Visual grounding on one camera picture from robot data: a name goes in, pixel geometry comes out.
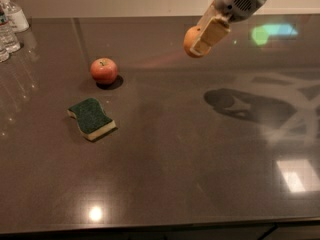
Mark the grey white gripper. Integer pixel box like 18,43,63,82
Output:
190,0,267,57

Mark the orange fruit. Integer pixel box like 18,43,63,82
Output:
183,25,211,58

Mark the red apple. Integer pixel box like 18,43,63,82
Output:
90,58,118,85

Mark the green and yellow sponge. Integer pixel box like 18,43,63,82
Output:
67,98,116,142

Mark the white pump sanitizer bottle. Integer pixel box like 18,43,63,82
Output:
0,0,29,33

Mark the clear plastic water bottle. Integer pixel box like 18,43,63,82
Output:
0,7,21,53

